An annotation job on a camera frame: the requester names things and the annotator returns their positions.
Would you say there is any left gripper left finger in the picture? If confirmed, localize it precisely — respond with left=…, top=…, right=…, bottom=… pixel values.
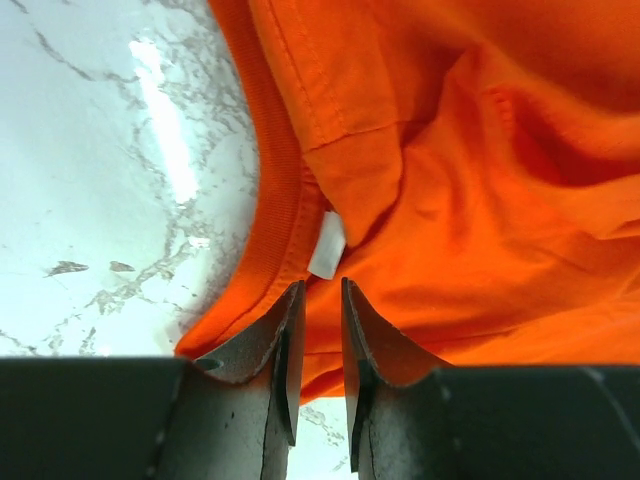
left=194, top=281, right=305, bottom=479

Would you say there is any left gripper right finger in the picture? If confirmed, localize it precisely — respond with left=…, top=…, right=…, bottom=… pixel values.
left=341, top=277, right=443, bottom=479

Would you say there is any orange t shirt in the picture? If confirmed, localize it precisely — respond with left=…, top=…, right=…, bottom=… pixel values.
left=176, top=1, right=639, bottom=401

